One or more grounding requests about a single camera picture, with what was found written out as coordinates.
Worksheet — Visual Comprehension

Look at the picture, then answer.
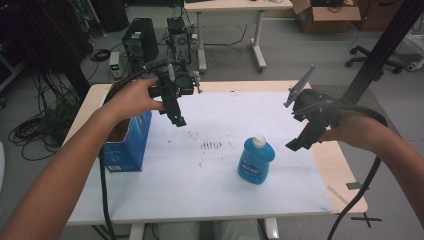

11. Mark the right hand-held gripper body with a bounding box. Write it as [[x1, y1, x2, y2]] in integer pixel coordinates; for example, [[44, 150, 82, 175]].
[[282, 63, 342, 135]]

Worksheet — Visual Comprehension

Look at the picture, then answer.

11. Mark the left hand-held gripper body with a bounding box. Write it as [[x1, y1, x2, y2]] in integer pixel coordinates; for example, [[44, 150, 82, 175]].
[[145, 59, 204, 102]]

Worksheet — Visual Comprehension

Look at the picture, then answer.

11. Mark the blue bottle with white cap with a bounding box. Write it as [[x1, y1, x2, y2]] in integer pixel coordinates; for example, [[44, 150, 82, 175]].
[[237, 134, 277, 186]]

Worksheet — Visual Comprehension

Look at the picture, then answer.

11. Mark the blue cardboard box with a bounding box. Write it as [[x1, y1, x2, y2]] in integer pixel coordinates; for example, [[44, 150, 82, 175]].
[[101, 110, 153, 173]]

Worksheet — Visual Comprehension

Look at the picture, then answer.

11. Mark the person's right hand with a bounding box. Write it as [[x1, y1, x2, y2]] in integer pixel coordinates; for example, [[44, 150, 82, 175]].
[[319, 111, 371, 150]]

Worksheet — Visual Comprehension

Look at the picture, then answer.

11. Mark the person's left hand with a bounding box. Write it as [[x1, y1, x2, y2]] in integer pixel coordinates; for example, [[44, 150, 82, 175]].
[[101, 78, 166, 125]]

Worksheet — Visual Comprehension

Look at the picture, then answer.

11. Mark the open computer case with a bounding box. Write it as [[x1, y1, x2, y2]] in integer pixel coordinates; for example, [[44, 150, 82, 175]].
[[166, 16, 194, 68]]

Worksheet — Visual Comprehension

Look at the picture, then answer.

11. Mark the black computer tower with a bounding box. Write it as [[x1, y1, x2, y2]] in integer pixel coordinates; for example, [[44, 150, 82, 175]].
[[121, 17, 160, 69]]

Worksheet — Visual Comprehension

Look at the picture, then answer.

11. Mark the grey tape piece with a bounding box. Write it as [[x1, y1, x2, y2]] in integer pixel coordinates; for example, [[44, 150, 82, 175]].
[[345, 181, 370, 191]]

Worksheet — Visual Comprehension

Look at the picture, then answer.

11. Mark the small grey power supply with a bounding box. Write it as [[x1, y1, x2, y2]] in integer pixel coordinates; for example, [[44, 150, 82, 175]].
[[108, 50, 122, 80]]

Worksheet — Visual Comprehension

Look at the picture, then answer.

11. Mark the black office chair base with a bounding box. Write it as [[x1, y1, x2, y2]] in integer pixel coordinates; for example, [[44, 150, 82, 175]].
[[345, 44, 405, 82]]

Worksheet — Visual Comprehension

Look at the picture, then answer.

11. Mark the black metal stand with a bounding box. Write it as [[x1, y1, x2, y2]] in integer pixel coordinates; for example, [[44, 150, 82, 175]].
[[340, 0, 424, 105]]

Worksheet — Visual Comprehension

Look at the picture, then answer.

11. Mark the open brown cardboard box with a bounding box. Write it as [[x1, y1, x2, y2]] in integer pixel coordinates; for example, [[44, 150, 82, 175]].
[[291, 0, 362, 34]]

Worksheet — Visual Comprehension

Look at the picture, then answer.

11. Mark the white desk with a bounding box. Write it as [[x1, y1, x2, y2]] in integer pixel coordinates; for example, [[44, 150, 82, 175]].
[[183, 0, 294, 74]]

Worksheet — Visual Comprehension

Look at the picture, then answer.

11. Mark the black tape cross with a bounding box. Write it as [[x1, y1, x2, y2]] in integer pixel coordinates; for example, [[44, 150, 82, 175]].
[[350, 212, 383, 229]]

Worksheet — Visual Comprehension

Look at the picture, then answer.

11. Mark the dark curtain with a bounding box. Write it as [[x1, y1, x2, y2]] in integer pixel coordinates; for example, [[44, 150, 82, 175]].
[[0, 0, 93, 99]]

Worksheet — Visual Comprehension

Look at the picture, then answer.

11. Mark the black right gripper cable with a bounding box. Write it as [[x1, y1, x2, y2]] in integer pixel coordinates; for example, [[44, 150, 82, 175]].
[[324, 101, 389, 240]]

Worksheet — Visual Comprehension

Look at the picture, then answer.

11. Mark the small black cable coil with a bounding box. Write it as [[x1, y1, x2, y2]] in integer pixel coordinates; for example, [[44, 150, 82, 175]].
[[89, 48, 112, 63]]

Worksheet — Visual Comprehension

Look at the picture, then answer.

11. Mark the tangle of black floor cables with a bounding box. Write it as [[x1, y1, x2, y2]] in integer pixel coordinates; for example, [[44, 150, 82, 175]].
[[7, 71, 84, 162]]

